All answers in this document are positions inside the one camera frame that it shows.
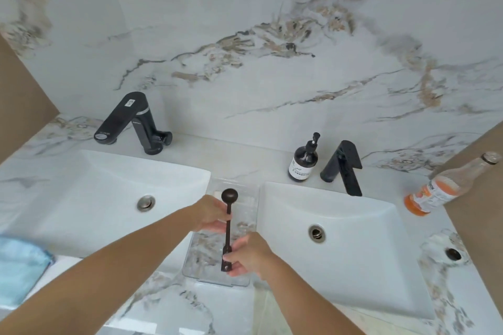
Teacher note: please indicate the person's left hand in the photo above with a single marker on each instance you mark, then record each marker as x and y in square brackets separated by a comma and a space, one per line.
[208, 213]

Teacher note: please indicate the person's right hand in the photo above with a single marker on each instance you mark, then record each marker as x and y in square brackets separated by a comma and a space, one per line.
[253, 254]

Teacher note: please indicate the person's left thumb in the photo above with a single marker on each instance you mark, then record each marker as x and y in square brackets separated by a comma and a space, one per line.
[215, 227]

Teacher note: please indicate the person's right thumb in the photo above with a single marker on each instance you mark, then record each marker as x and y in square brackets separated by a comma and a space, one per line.
[238, 270]

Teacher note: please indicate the person's left forearm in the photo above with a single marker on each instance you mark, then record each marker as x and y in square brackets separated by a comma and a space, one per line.
[98, 272]

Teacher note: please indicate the person's right forearm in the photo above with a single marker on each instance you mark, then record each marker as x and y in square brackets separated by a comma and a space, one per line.
[302, 299]

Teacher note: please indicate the clear plastic tray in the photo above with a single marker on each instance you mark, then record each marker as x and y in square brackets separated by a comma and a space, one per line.
[202, 262]

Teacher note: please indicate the round metal drain stopper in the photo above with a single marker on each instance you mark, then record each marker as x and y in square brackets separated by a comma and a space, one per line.
[146, 203]

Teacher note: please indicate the dark pump soap bottle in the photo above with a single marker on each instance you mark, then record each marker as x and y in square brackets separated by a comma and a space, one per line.
[302, 164]

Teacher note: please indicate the white rectangular sink basin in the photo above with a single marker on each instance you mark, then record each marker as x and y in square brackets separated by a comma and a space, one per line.
[353, 268]
[98, 189]

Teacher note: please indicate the black angular faucet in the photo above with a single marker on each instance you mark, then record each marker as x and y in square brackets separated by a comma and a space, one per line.
[345, 166]

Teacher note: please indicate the light blue cloth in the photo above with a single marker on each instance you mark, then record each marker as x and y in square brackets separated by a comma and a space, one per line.
[21, 268]

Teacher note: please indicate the glass bottle with orange drink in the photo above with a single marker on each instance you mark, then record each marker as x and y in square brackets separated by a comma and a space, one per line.
[440, 191]

